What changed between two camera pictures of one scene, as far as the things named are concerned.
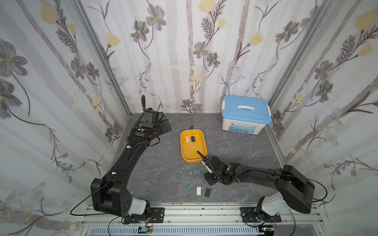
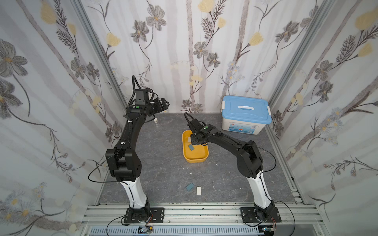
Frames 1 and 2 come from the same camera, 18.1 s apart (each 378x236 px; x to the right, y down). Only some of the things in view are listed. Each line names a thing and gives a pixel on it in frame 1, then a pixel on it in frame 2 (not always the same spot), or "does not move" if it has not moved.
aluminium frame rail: (207, 215) does not move
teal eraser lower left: (189, 186) does not move
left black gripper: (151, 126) -> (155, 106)
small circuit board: (146, 229) does not move
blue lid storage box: (245, 114) does not move
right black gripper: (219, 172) -> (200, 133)
